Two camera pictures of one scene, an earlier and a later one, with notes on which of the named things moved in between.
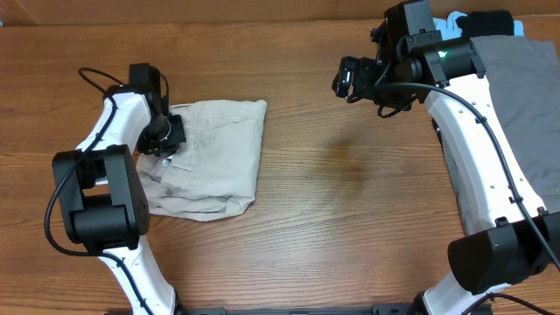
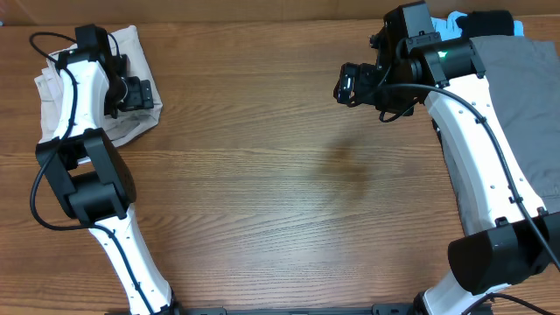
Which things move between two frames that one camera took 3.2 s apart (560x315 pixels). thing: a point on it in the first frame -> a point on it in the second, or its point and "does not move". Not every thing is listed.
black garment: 486,23 does not move
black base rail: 409,308 does not move
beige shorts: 213,174 -> 125,124
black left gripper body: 164,135 -> 136,97
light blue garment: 449,29 does not move
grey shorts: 524,80 does not move
